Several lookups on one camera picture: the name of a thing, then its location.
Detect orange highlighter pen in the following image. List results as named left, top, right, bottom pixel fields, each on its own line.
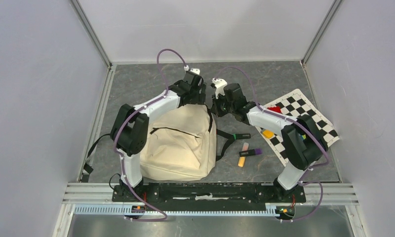
left=237, top=157, right=246, bottom=167

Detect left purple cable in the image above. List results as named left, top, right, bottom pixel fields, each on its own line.
left=112, top=48, right=190, bottom=222

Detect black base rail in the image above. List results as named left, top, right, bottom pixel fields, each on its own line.
left=109, top=181, right=307, bottom=222

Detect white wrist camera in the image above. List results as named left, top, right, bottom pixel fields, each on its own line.
left=211, top=78, right=228, bottom=99
left=184, top=65, right=200, bottom=75

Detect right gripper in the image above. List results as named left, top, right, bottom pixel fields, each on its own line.
left=210, top=91, right=235, bottom=118

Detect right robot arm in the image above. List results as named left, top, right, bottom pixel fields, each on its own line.
left=211, top=79, right=328, bottom=201

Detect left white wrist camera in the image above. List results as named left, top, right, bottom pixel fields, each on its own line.
left=184, top=65, right=200, bottom=75

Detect green highlighter pen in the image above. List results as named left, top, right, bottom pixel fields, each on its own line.
left=233, top=133, right=251, bottom=140

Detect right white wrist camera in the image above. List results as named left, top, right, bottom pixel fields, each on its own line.
left=211, top=78, right=228, bottom=99

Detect black white chessboard mat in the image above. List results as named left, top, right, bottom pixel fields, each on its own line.
left=256, top=89, right=339, bottom=166

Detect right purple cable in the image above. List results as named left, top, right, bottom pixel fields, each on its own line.
left=215, top=66, right=331, bottom=223

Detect purple cable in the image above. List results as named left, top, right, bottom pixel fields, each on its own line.
left=215, top=66, right=331, bottom=223
left=112, top=48, right=190, bottom=222

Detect red toy block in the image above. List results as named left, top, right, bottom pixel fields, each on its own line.
left=268, top=106, right=282, bottom=114

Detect beige canvas backpack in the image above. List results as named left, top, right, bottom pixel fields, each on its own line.
left=83, top=104, right=236, bottom=182

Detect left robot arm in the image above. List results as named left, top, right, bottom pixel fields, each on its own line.
left=111, top=68, right=206, bottom=201

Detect purple highlighter pen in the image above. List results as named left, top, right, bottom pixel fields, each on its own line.
left=239, top=149, right=262, bottom=157

